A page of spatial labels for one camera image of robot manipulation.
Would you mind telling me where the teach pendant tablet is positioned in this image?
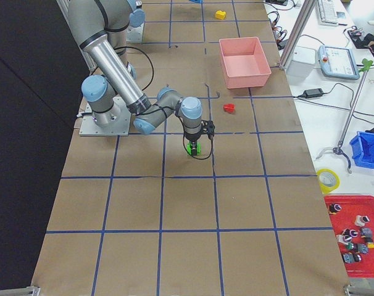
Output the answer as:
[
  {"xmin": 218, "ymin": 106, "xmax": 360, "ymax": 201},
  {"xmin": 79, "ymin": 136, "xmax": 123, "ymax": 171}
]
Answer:
[{"xmin": 317, "ymin": 45, "xmax": 360, "ymax": 80}]

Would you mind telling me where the red parts tray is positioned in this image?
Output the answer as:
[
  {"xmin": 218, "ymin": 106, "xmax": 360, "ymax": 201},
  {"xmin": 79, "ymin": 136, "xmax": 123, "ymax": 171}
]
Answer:
[{"xmin": 325, "ymin": 195, "xmax": 374, "ymax": 278}]

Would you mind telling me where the green handled reacher grabber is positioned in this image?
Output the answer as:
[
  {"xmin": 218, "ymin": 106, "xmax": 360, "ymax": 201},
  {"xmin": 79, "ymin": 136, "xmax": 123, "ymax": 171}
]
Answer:
[{"xmin": 315, "ymin": 59, "xmax": 373, "ymax": 174}]

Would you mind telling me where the white keyboard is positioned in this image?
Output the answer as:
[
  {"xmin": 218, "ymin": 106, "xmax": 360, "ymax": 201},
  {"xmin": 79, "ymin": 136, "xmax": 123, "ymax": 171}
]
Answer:
[{"xmin": 316, "ymin": 0, "xmax": 339, "ymax": 26}]

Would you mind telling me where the white box device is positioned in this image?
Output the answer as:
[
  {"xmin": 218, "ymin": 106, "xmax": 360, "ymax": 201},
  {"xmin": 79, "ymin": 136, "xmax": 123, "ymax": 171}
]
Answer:
[{"xmin": 286, "ymin": 46, "xmax": 316, "ymax": 78}]

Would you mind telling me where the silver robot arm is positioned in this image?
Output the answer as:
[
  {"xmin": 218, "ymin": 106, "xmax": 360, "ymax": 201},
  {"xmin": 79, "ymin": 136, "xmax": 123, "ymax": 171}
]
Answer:
[{"xmin": 68, "ymin": 1, "xmax": 215, "ymax": 143}]

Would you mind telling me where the red toy block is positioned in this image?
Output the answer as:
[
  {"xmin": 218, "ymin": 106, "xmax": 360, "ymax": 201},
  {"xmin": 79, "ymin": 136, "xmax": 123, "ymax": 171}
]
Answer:
[{"xmin": 223, "ymin": 104, "xmax": 235, "ymax": 113}]

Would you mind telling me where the pink plastic box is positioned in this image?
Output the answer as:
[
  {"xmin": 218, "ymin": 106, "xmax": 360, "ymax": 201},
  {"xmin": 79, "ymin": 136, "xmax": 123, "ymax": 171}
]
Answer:
[{"xmin": 219, "ymin": 36, "xmax": 272, "ymax": 89}]

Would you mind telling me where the yellow toy block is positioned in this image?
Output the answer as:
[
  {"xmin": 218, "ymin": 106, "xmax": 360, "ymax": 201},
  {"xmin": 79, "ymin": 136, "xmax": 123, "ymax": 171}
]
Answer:
[{"xmin": 215, "ymin": 10, "xmax": 226, "ymax": 20}]

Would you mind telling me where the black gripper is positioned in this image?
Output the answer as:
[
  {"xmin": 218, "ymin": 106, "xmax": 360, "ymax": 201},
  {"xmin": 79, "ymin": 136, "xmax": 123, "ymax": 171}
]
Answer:
[{"xmin": 183, "ymin": 120, "xmax": 215, "ymax": 142}]

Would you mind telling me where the green toy block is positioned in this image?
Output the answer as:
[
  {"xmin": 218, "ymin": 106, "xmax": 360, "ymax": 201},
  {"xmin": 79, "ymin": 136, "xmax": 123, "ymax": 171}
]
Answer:
[{"xmin": 186, "ymin": 141, "xmax": 201, "ymax": 156}]

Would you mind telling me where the blue storage bin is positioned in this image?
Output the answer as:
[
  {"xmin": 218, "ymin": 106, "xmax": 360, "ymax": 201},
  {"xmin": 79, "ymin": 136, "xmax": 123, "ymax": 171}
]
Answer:
[{"xmin": 349, "ymin": 131, "xmax": 374, "ymax": 169}]

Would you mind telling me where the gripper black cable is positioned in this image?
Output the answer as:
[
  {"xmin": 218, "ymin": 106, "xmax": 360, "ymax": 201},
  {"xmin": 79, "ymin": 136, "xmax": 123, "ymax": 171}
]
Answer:
[{"xmin": 112, "ymin": 46, "xmax": 215, "ymax": 160}]

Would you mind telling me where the aluminium frame post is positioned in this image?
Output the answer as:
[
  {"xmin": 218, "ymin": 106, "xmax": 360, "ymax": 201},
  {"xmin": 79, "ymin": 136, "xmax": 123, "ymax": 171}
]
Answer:
[{"xmin": 279, "ymin": 0, "xmax": 315, "ymax": 70}]

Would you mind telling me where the yellow tape roll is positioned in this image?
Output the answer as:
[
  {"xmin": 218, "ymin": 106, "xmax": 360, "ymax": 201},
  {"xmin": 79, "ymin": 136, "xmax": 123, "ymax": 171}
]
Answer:
[{"xmin": 317, "ymin": 168, "xmax": 340, "ymax": 194}]

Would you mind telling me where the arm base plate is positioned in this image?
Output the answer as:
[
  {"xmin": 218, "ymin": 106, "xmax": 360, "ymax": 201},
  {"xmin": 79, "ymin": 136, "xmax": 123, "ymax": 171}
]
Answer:
[
  {"xmin": 79, "ymin": 96, "xmax": 131, "ymax": 136},
  {"xmin": 127, "ymin": 24, "xmax": 144, "ymax": 44}
]

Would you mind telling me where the black power adapter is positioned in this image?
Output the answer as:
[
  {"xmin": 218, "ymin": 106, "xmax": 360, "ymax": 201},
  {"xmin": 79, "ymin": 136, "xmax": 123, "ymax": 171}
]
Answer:
[{"xmin": 302, "ymin": 88, "xmax": 325, "ymax": 99}]

